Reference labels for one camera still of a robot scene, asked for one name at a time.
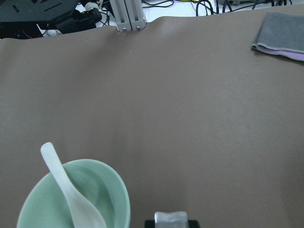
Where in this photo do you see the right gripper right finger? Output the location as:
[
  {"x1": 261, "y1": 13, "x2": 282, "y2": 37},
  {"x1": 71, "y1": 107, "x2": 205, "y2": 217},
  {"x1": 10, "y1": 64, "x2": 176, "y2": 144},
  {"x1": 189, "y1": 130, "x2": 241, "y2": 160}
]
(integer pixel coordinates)
[{"x1": 188, "y1": 220, "x2": 200, "y2": 228}]

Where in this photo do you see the aluminium frame post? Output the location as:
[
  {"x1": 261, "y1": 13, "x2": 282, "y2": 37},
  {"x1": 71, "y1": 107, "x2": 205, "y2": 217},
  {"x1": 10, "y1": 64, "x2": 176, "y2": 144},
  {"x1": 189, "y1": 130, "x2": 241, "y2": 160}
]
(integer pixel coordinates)
[{"x1": 110, "y1": 0, "x2": 147, "y2": 32}]

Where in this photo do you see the grey folded cloth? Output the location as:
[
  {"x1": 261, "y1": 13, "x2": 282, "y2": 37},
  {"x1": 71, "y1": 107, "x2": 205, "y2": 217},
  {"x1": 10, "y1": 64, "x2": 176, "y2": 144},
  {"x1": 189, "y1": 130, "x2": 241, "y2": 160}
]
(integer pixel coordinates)
[{"x1": 252, "y1": 12, "x2": 304, "y2": 62}]

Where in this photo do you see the white ceramic spoon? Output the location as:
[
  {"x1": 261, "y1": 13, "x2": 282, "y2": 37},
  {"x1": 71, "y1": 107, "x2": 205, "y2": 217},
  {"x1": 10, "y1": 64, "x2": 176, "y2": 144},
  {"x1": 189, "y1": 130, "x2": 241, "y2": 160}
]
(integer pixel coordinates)
[{"x1": 40, "y1": 142, "x2": 106, "y2": 228}]

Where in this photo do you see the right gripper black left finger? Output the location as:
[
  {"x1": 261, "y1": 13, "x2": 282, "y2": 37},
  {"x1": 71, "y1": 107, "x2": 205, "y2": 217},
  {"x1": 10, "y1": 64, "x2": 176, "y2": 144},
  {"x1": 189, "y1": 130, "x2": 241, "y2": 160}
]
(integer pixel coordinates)
[{"x1": 144, "y1": 219, "x2": 155, "y2": 228}]

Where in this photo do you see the mint green bowl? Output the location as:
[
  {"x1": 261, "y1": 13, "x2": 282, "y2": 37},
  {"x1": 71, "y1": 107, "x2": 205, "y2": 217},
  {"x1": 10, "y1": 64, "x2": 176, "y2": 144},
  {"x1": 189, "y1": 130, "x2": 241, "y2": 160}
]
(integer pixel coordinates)
[{"x1": 17, "y1": 159, "x2": 131, "y2": 228}]

